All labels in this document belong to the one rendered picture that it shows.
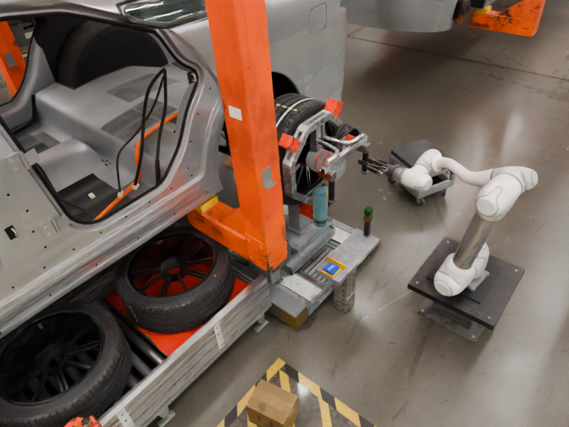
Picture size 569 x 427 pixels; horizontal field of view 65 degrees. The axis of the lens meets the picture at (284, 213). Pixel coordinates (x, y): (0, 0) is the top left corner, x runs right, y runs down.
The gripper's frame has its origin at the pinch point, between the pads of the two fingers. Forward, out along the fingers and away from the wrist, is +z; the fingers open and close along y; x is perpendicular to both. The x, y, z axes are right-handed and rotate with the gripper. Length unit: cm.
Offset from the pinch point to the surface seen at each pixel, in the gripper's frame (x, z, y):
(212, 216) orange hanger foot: -15, 53, -79
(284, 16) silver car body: 74, 59, 3
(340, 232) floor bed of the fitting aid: -75, 22, 7
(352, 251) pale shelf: -38, -16, -35
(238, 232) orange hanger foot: -15, 30, -80
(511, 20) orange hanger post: -17, 31, 338
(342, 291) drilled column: -63, -17, -46
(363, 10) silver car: 13, 135, 208
